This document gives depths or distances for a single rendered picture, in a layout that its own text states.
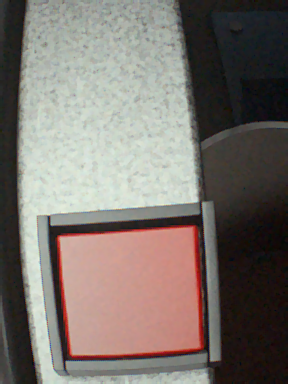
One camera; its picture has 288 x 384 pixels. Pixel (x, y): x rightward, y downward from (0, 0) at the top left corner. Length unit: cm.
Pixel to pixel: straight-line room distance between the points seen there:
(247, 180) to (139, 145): 71
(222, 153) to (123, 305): 67
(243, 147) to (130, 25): 61
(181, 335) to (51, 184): 10
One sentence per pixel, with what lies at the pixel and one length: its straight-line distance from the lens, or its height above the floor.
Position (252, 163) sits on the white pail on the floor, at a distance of 119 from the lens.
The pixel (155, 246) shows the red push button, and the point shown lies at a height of 93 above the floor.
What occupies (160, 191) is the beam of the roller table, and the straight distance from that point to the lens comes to 51.
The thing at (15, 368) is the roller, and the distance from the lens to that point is 50.
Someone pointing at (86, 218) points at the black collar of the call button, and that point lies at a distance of 49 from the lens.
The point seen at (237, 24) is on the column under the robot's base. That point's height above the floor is 2.
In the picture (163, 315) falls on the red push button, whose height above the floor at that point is 93.
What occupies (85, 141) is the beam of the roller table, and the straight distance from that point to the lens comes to 52.
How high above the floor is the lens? 139
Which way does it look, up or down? 70 degrees down
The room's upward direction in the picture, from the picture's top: 9 degrees counter-clockwise
